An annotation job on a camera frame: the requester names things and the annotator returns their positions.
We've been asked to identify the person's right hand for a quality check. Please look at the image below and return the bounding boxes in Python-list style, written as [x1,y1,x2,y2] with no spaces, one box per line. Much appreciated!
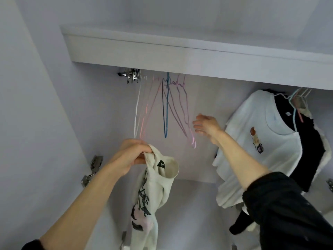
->
[193,114,226,147]

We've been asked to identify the person's left hand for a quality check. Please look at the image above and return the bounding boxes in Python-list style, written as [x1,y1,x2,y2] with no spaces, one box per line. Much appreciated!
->
[106,139,155,178]

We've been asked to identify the lilac pink wire hanger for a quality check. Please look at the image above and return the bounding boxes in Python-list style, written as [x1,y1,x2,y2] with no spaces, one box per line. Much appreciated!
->
[170,74,198,149]

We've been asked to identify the grey wooden wardrobe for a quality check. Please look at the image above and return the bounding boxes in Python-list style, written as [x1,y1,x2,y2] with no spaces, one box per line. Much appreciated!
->
[0,0,333,250]

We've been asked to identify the cream printed t-shirt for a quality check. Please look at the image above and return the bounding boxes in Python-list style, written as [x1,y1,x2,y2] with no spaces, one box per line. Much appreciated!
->
[121,145,181,250]

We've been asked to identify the white bear t-shirt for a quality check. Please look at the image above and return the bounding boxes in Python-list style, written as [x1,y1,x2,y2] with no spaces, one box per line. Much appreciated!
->
[212,89,304,209]

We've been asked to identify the grey wardrobe shelf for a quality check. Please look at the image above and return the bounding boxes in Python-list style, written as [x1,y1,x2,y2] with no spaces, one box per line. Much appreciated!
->
[60,24,333,91]

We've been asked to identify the black shorts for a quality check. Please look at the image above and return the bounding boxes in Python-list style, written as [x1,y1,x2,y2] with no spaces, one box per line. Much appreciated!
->
[229,207,257,236]

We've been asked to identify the black garment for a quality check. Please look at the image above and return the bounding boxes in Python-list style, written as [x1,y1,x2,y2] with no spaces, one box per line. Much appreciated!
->
[274,92,327,194]

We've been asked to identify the person's left forearm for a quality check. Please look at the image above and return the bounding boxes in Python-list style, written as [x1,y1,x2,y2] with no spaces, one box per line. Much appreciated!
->
[41,163,125,250]

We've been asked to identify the person's right forearm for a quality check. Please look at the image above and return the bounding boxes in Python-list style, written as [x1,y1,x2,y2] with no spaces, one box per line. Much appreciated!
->
[213,130,272,192]

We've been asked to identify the person's black right sleeve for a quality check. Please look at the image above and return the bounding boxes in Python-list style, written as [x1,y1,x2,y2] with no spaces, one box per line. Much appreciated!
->
[242,171,333,250]

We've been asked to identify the person's black sleeve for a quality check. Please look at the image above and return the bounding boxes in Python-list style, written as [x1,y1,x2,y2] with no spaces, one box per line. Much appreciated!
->
[22,239,46,250]
[242,171,333,250]

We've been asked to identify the person's black left sleeve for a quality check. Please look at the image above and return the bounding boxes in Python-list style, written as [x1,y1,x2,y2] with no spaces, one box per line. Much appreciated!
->
[22,239,46,250]

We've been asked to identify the metal clip hanger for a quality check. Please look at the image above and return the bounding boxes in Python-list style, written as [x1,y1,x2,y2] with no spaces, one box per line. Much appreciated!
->
[118,68,143,84]

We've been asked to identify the bunch of coloured wire hangers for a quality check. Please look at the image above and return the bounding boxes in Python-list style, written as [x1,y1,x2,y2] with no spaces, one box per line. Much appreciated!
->
[138,73,180,141]

